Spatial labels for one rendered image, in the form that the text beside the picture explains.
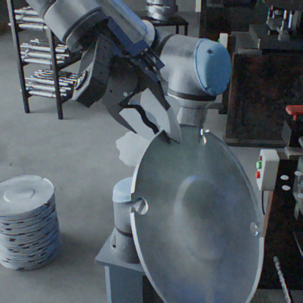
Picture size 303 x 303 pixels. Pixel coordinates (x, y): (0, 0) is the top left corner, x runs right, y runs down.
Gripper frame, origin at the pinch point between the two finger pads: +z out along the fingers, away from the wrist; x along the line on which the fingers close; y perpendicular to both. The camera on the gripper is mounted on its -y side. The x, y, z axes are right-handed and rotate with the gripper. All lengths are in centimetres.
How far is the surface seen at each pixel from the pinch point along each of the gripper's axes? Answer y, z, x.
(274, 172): 76, 40, 26
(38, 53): 192, -86, 166
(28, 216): 51, -2, 110
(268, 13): 385, 5, 64
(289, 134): 84, 34, 16
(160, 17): 316, -59, 126
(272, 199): 78, 49, 34
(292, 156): 78, 39, 18
